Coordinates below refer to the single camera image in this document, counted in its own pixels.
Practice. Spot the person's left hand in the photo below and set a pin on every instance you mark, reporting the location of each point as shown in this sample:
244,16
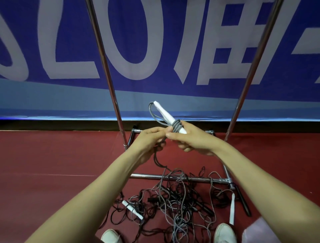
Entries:
143,145

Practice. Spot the person's right hand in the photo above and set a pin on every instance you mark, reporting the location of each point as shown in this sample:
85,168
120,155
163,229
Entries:
200,141

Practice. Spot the person's right thumb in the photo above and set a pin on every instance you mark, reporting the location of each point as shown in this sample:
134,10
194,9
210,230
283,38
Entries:
177,136

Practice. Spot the person's left fingers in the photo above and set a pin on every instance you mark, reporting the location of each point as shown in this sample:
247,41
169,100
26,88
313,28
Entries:
160,131

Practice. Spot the person's left forearm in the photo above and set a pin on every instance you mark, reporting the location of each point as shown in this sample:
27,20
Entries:
95,197

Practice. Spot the person's right forearm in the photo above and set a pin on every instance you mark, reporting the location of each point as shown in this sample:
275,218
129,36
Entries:
270,190

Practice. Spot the blue banner with white lettering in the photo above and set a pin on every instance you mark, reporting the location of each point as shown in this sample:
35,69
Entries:
160,37

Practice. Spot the person's right white shoe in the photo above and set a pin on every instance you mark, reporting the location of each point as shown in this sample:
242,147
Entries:
225,234

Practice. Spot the person's white shoe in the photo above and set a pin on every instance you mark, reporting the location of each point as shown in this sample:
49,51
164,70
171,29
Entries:
111,237
225,234

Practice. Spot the person's left white shoe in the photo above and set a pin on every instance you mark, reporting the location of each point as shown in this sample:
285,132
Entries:
111,237

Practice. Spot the pale pink garment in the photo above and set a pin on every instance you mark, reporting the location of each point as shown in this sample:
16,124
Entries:
257,231

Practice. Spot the chrome metal rack frame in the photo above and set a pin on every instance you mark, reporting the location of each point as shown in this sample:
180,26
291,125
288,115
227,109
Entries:
105,63

